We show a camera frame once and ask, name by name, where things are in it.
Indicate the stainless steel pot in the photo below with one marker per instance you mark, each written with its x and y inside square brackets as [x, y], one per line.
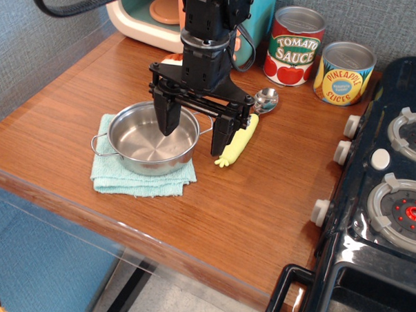
[134, 139]

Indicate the pineapple slices can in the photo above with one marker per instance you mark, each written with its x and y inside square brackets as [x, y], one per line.
[344, 71]

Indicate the toy microwave teal and cream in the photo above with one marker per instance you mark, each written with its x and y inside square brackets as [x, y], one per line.
[159, 22]

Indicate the light blue folded cloth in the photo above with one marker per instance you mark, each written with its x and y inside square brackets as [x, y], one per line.
[110, 177]

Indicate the tomato sauce can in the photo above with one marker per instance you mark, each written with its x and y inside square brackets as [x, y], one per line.
[294, 41]

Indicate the black toy stove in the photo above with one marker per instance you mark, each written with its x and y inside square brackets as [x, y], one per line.
[366, 255]

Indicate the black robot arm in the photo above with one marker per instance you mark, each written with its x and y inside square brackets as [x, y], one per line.
[205, 23]

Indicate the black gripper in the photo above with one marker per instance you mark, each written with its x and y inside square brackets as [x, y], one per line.
[202, 83]

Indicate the plush white brown mushroom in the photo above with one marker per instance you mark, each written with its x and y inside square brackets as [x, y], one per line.
[173, 59]

